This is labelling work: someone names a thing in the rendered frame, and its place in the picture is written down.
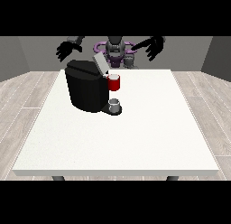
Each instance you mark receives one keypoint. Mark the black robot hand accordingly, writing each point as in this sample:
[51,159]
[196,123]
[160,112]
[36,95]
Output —
[67,49]
[155,45]

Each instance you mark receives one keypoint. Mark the pale grey machine lid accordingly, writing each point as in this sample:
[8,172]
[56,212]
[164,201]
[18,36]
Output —
[101,62]

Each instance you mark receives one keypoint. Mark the dark table leg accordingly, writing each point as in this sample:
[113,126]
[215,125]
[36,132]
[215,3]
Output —
[58,178]
[172,178]

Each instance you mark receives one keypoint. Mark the grey robot trunk purple rings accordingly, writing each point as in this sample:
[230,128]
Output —
[114,48]

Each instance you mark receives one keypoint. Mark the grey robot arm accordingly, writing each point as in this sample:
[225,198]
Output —
[164,38]
[74,39]

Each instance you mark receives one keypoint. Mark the small grey cup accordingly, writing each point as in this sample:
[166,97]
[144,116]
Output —
[114,105]

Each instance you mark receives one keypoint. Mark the red pod holder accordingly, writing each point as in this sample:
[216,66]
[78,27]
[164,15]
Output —
[114,84]

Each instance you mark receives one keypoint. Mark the black coffee machine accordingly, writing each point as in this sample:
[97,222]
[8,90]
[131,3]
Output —
[84,86]

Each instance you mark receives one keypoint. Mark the small grey coffee pod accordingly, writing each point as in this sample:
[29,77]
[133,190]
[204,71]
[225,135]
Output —
[128,62]

